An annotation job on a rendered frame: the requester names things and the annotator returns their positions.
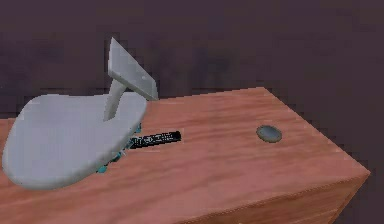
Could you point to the black remote control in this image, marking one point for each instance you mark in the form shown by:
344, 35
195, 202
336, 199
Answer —
156, 138

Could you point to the red-brown wooden desk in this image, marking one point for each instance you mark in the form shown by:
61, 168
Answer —
233, 166

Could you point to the small grey round disc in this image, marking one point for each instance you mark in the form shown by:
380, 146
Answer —
269, 133

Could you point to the teal object under lamp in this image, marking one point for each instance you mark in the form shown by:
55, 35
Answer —
110, 163

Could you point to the grey desk lamp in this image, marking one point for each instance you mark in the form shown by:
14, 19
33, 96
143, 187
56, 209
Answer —
66, 140

